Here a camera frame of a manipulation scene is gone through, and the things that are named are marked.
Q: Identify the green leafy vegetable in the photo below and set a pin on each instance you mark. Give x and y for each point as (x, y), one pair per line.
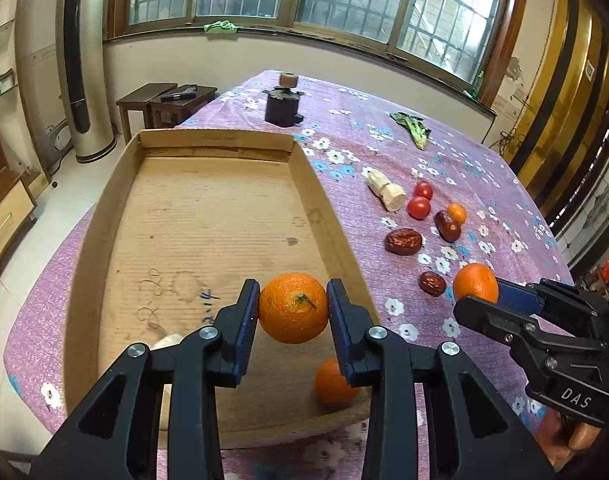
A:
(412, 128)

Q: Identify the purple floral tablecloth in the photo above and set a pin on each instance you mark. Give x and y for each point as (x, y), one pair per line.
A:
(364, 130)

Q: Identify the yellow wooden door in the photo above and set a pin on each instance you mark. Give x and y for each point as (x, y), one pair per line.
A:
(569, 85)

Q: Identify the medium orange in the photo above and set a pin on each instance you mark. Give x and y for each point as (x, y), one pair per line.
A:
(474, 282)

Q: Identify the dark wooden side table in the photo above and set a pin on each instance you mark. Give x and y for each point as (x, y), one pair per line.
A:
(142, 102)
(184, 105)

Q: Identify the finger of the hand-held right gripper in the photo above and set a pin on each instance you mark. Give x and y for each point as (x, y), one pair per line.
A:
(519, 297)
(484, 317)

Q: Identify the black remote control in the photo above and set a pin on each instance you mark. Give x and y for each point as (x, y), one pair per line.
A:
(179, 93)

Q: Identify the cardboard box tray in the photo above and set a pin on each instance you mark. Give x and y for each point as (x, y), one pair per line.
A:
(209, 220)

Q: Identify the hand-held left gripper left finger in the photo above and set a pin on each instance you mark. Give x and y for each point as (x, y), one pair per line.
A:
(245, 320)

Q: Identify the tower air conditioner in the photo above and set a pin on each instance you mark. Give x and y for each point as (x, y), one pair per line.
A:
(82, 60)

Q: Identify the person's right hand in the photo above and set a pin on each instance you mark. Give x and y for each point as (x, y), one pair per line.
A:
(564, 440)

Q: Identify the green bottle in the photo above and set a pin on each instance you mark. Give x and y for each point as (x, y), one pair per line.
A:
(480, 82)

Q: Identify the large orange with green stem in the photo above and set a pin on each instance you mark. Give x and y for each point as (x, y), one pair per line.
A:
(293, 307)

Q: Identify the black cylindrical device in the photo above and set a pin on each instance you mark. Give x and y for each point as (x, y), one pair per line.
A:
(283, 106)

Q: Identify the green cloth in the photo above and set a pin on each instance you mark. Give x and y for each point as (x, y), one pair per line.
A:
(222, 26)

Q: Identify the pale yam piece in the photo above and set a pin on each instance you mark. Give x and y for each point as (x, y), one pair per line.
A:
(386, 191)

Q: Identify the dried red date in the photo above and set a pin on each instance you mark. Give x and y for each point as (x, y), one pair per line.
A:
(447, 226)
(432, 283)
(403, 241)

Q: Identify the tiny orange kumquat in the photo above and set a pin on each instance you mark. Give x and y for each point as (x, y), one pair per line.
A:
(456, 213)

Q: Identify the white food piece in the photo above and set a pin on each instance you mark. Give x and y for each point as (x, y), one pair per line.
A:
(165, 342)

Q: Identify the red tomato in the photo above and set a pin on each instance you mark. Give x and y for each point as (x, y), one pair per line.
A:
(419, 208)
(423, 190)

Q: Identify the small orange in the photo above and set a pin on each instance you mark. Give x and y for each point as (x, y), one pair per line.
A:
(332, 385)

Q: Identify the brown tape roll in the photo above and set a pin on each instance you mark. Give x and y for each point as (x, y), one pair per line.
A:
(287, 80)

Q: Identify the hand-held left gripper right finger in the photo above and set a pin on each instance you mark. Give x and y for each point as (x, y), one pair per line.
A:
(340, 325)

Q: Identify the light wooden cabinet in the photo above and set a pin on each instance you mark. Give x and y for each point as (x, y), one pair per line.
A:
(4, 215)

